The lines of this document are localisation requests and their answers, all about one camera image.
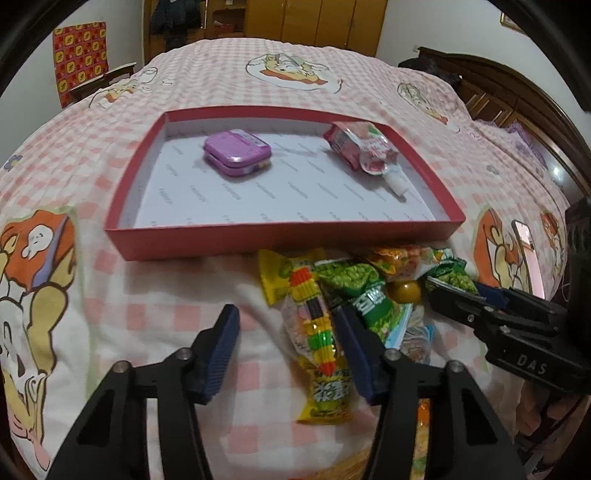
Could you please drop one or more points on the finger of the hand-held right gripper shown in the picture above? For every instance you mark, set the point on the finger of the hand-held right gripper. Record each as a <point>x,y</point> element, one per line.
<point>455,300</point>
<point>491,293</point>

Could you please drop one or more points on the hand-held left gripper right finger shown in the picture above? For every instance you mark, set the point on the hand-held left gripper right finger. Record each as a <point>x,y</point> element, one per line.
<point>355,353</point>

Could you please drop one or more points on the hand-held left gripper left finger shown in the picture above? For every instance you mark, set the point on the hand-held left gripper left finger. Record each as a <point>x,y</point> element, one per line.
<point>221,351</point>

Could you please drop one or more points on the green pea packet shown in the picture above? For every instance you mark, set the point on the green pea packet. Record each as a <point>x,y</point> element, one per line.
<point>383,314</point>
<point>351,277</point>
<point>457,277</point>

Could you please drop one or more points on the rainbow candy packet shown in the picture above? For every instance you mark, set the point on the rainbow candy packet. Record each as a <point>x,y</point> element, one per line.
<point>318,337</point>

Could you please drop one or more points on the blue-edged clear snack packet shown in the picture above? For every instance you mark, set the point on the blue-edged clear snack packet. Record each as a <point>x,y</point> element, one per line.
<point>413,344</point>

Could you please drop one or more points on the red shallow cardboard box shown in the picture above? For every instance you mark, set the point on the red shallow cardboard box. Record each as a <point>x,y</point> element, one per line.
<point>277,240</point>

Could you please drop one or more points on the person's right hand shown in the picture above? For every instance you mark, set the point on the person's right hand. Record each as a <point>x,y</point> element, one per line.
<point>545,410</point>

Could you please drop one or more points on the golden round candy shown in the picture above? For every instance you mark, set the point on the golden round candy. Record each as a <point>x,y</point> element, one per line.
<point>404,291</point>

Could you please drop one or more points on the pink smartphone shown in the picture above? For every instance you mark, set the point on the pink smartphone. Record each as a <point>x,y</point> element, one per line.
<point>526,251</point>

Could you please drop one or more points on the orange yellow snack packet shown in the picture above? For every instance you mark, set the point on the orange yellow snack packet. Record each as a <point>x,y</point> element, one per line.
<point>422,438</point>

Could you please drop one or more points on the purple pillow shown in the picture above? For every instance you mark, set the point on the purple pillow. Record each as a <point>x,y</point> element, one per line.
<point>521,143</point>

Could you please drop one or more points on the pink jelly pouch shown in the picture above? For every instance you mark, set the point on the pink jelly pouch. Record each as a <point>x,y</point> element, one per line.
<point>364,145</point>

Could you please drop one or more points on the pink checked printed blanket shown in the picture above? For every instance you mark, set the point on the pink checked printed blanket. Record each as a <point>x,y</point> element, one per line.
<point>92,207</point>

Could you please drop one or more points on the dark wooden headboard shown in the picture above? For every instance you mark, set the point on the dark wooden headboard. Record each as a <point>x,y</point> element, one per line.
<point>517,97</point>

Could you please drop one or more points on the purple flat tin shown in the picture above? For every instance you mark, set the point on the purple flat tin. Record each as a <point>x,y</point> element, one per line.
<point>235,150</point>

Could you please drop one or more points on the dark cloth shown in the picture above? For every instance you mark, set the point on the dark cloth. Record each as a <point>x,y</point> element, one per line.
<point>431,69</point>

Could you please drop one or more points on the wooden chair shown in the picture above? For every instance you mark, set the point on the wooden chair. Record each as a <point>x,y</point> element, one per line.
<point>104,78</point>

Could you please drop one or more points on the wooden wardrobe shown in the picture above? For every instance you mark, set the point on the wooden wardrobe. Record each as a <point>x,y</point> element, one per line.
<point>300,23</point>

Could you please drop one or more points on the dark hanging coat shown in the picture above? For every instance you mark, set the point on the dark hanging coat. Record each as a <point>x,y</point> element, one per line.
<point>175,21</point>

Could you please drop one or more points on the framed wall picture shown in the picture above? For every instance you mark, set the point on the framed wall picture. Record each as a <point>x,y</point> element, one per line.
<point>511,21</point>

